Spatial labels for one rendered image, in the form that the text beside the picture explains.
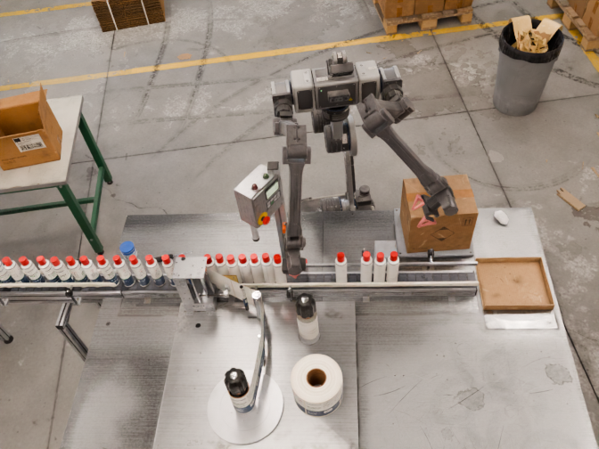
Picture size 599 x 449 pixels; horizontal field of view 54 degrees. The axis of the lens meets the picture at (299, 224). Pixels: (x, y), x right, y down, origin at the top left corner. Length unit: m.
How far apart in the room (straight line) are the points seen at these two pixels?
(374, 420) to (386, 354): 0.30
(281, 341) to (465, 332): 0.80
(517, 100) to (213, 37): 2.86
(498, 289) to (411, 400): 0.68
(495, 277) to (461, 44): 3.19
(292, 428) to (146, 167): 2.82
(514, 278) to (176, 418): 1.62
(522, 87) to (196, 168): 2.53
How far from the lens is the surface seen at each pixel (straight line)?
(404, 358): 2.59
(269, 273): 2.64
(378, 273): 2.62
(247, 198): 2.28
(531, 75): 4.69
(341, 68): 2.42
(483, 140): 4.70
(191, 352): 2.62
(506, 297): 2.81
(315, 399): 2.30
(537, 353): 2.71
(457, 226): 2.75
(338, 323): 2.60
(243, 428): 2.43
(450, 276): 2.76
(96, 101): 5.50
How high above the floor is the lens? 3.15
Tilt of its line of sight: 51 degrees down
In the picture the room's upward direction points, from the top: 7 degrees counter-clockwise
